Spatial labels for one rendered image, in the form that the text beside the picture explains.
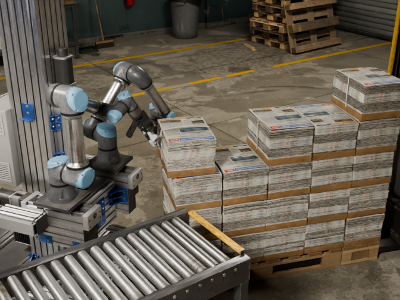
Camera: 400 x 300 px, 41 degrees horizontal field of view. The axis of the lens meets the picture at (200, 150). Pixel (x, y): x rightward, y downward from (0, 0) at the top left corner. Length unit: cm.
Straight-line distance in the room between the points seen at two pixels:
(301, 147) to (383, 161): 62
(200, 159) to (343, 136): 91
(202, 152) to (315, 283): 124
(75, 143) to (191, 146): 68
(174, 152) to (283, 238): 100
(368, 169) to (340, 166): 21
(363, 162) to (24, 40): 215
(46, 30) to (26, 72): 25
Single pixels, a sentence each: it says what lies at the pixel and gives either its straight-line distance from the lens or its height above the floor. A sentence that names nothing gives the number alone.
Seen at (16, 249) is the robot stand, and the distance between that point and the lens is 378.
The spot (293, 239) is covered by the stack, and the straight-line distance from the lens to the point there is 363.
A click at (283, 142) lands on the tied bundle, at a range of 325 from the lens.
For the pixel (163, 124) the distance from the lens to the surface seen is 326.
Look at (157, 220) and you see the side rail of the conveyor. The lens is 278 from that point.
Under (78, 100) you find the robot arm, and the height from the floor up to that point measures 141.
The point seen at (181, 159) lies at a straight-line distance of 308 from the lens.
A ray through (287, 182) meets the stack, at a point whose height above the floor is 71.
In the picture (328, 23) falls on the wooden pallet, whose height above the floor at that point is 40.
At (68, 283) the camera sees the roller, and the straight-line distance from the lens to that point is 243.
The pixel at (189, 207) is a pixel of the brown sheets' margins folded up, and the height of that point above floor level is 63.
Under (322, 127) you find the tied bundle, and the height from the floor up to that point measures 105.
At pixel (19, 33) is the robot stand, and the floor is 166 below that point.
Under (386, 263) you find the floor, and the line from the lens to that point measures 405.
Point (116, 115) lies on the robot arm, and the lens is 297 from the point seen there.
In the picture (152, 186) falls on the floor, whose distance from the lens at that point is 480.
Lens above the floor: 227
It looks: 24 degrees down
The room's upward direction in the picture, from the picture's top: straight up
